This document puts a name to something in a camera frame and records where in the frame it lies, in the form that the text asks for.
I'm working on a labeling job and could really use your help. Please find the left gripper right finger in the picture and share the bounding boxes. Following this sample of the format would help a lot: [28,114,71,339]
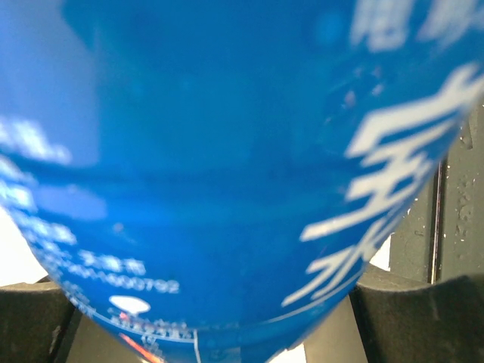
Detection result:
[304,265,483,362]

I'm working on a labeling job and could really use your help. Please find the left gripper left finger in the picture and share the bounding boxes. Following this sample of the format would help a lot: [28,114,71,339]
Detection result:
[1,278,129,362]

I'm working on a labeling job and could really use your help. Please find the blue label plastic bottle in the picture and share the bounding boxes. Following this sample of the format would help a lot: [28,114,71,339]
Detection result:
[1,1,483,362]

